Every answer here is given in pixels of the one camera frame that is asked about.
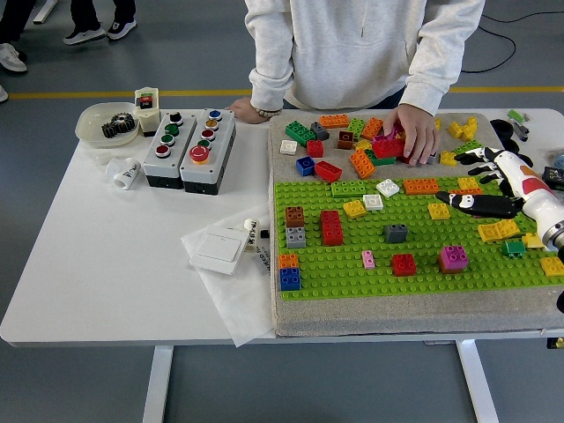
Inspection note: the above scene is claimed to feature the person's right hand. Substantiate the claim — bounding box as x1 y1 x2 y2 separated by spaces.
223 97 268 126

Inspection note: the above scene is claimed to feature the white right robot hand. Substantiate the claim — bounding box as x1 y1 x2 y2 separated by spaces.
434 146 564 234

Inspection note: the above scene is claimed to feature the person's left hand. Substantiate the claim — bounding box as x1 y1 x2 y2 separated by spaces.
382 103 442 168

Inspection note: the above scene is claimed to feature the red two-by-four brick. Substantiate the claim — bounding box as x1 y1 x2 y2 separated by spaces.
320 210 345 247
372 136 406 160

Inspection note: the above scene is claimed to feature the magenta two-by-two brick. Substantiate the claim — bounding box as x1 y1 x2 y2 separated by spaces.
440 244 470 271

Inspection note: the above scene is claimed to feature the dark grey two-by-two brick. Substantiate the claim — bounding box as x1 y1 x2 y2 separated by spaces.
382 223 408 244
308 121 331 142

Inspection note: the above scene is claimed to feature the green studded baseplate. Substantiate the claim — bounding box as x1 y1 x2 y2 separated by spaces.
273 174 564 303

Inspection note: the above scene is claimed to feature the small black box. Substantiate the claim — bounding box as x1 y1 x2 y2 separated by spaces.
542 166 564 191

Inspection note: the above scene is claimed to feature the emergency-stop button control box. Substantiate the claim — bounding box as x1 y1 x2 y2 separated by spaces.
178 108 237 196

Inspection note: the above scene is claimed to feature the yellow curved long brick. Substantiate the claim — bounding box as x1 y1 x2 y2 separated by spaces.
478 219 522 243

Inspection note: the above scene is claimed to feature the green two-by-four brick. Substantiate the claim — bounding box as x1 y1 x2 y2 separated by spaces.
284 120 317 148

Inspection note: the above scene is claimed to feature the small dark green brick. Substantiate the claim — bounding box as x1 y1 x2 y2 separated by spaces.
501 239 527 260

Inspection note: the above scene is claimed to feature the blue two-by-two brick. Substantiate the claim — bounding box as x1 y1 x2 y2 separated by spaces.
279 266 302 293
294 155 316 178

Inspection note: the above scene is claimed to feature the four-button control box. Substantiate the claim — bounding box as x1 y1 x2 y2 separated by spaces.
141 110 197 190

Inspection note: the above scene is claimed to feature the lime two-by-four brick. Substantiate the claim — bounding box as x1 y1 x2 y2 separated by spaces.
330 180 368 199

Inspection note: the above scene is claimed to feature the red upturned brick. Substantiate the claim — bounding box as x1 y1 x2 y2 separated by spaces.
313 160 344 183

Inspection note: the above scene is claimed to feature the person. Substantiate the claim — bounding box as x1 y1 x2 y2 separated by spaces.
0 0 37 104
243 0 487 118
62 0 138 47

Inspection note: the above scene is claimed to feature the white lettered pipe fitting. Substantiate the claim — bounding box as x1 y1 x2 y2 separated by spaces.
241 216 262 255

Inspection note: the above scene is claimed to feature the white pipe tee fitting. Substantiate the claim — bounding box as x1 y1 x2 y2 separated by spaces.
104 157 143 192

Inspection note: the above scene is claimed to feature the light grey two-by-two brick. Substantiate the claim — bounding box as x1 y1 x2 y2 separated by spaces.
286 226 308 249

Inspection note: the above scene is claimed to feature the white plastic bowl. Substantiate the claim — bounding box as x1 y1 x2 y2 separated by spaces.
74 101 141 148

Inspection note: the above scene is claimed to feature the grey felt mat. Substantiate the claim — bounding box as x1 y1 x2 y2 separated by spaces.
267 112 564 339

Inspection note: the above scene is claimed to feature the white table leg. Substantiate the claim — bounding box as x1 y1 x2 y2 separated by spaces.
456 339 501 423
141 345 175 423

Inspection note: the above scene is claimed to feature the white background desk leg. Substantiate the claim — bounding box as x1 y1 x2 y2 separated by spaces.
32 0 59 26

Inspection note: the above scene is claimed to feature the bead bracelet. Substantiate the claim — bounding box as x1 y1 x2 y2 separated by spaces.
249 104 283 121

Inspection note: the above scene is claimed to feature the cream small switch box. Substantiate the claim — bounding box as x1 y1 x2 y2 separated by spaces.
132 86 161 138

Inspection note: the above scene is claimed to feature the black floor cable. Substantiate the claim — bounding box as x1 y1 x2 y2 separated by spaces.
460 7 564 74

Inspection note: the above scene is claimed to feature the white wall switch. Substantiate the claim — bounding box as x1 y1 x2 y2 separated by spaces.
189 224 249 277

